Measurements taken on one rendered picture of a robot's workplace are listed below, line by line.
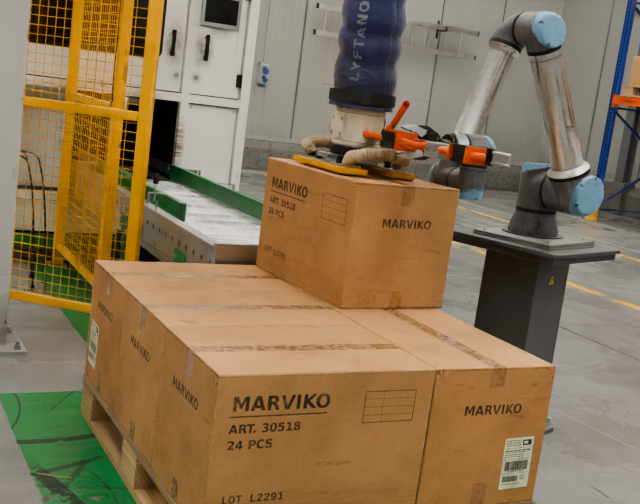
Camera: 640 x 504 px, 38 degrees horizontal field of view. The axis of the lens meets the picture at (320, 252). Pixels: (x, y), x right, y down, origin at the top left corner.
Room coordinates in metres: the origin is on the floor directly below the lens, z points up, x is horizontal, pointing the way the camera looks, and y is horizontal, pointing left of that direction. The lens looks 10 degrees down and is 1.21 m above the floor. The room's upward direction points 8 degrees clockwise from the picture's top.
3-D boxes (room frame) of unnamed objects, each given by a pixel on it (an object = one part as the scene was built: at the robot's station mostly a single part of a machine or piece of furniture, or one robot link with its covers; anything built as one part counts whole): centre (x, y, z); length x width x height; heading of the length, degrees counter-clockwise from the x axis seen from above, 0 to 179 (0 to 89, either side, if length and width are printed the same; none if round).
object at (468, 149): (2.68, -0.38, 1.08); 0.08 x 0.07 x 0.05; 31
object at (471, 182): (3.15, -0.47, 0.96); 0.12 x 0.09 x 0.12; 31
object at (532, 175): (3.53, -0.79, 0.96); 0.17 x 0.15 x 0.18; 31
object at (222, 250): (3.52, 0.07, 0.58); 0.70 x 0.03 x 0.06; 118
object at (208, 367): (2.79, 0.03, 0.34); 1.20 x 1.00 x 0.40; 28
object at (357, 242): (3.20, -0.10, 0.74); 0.60 x 0.40 x 0.40; 32
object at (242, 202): (4.99, 0.55, 0.60); 1.60 x 0.10 x 0.09; 28
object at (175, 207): (4.74, 1.02, 0.60); 1.60 x 0.10 x 0.09; 28
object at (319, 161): (3.15, 0.01, 0.98); 0.34 x 0.10 x 0.05; 31
